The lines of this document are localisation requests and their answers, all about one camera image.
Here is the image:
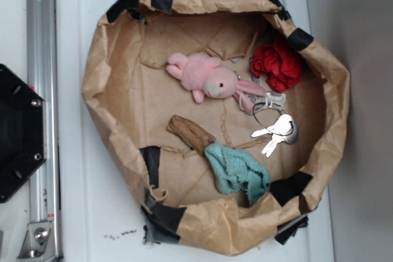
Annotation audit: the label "light blue terry cloth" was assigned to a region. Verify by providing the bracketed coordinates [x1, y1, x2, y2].
[204, 142, 271, 206]

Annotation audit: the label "red crumpled cloth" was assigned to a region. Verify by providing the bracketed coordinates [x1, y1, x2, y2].
[250, 37, 303, 92]

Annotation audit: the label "brown wooden stick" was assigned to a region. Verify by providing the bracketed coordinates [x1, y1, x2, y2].
[166, 115, 216, 156]

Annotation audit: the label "brown paper bag bin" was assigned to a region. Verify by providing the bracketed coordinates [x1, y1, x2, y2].
[82, 0, 350, 256]

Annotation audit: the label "pink plush bunny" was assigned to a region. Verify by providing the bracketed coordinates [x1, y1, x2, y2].
[166, 53, 266, 104]

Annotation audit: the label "silver foil wrapper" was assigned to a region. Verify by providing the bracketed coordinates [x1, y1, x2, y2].
[238, 91, 287, 115]

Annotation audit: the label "silver keys on ring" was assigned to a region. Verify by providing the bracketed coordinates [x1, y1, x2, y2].
[251, 114, 298, 158]

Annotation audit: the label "aluminium extrusion rail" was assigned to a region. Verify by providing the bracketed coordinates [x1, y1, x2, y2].
[27, 0, 63, 261]

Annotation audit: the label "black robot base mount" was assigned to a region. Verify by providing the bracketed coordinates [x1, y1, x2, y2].
[0, 64, 45, 203]

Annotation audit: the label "metal corner bracket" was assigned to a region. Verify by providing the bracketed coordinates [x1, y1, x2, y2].
[16, 222, 56, 261]

